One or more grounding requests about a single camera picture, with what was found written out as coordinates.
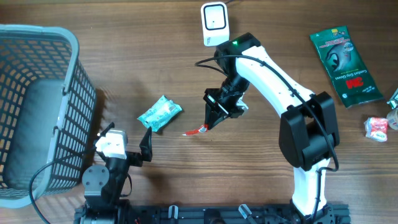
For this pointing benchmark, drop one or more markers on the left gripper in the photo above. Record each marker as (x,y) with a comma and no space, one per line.
(135,159)

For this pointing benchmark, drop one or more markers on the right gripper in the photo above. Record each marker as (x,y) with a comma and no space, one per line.
(209,96)

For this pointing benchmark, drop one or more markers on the red white packet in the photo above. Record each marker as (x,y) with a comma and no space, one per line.
(196,131)

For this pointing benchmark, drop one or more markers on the light green wipes packet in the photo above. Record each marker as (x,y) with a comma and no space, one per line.
(159,114)

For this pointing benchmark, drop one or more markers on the long green white package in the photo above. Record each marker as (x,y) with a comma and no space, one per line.
(348,74)

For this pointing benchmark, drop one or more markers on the red white tissue pack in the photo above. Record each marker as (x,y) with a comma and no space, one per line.
(376,129)

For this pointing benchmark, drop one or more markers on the green lid jar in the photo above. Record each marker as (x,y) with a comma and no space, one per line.
(392,118)

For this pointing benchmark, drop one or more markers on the small green white box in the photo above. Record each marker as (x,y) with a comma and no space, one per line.
(393,100)

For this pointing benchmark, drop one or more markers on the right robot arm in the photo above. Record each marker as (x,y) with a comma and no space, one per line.
(308,131)

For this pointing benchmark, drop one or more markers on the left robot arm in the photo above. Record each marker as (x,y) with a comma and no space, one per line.
(105,202)

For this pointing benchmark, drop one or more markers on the white barcode scanner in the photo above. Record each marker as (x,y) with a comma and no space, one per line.
(215,23)

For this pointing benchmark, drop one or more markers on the grey plastic mesh basket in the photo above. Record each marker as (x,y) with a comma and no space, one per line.
(47,107)

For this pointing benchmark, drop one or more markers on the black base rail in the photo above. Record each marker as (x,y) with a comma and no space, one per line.
(266,214)

